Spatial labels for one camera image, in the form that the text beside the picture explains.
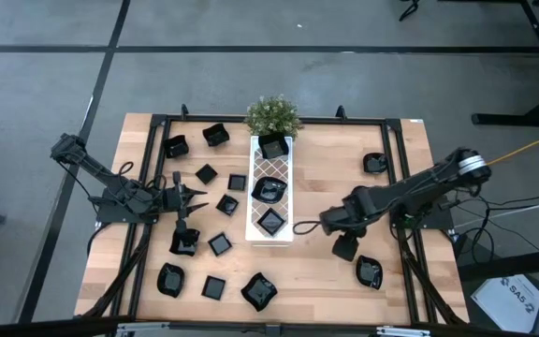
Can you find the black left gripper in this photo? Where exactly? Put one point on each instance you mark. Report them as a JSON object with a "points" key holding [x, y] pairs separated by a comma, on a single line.
{"points": [[173, 200]]}

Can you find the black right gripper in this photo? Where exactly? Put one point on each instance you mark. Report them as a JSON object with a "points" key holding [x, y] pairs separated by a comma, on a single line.
{"points": [[342, 220]]}

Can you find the small black square plate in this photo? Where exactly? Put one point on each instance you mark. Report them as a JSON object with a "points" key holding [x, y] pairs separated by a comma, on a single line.
{"points": [[220, 244], [271, 222], [214, 288], [206, 174], [227, 205], [237, 182]]}

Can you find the black wavy square plate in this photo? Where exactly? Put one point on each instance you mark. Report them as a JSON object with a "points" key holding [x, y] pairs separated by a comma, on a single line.
{"points": [[190, 245], [259, 292]]}

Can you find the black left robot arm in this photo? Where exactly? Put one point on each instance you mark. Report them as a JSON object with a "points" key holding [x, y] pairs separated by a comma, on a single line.
{"points": [[96, 171]]}

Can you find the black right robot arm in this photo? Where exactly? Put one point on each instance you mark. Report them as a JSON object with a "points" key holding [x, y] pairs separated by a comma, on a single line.
{"points": [[414, 192]]}

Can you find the white lattice rack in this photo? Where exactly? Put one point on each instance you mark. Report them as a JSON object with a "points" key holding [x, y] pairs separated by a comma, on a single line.
{"points": [[269, 239]]}

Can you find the green potted plant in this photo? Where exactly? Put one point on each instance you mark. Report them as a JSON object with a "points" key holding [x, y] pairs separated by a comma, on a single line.
{"points": [[273, 114]]}

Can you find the white sticker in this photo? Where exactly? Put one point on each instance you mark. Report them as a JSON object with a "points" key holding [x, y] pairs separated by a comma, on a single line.
{"points": [[416, 121]]}

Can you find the black side table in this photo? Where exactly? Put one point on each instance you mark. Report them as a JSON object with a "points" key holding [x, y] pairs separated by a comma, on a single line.
{"points": [[508, 265]]}

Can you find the black crossbar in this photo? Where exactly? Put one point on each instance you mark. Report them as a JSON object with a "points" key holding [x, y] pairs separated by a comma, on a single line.
{"points": [[63, 325]]}

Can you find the white SA5 printed sheet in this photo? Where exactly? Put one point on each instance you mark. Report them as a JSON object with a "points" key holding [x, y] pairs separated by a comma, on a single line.
{"points": [[508, 304]]}

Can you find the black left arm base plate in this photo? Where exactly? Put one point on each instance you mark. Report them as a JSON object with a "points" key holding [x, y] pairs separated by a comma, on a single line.
{"points": [[110, 216]]}

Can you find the black frame clamp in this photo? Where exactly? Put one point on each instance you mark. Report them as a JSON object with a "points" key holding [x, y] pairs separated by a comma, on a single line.
{"points": [[341, 112], [184, 111]]}

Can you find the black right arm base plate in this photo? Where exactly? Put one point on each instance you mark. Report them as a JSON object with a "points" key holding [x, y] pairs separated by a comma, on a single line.
{"points": [[438, 223]]}

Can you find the silver bracket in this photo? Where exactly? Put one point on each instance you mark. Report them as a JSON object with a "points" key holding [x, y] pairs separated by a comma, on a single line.
{"points": [[143, 327], [403, 332]]}

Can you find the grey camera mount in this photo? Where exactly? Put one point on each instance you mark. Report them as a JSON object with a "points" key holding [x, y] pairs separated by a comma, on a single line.
{"points": [[272, 329]]}

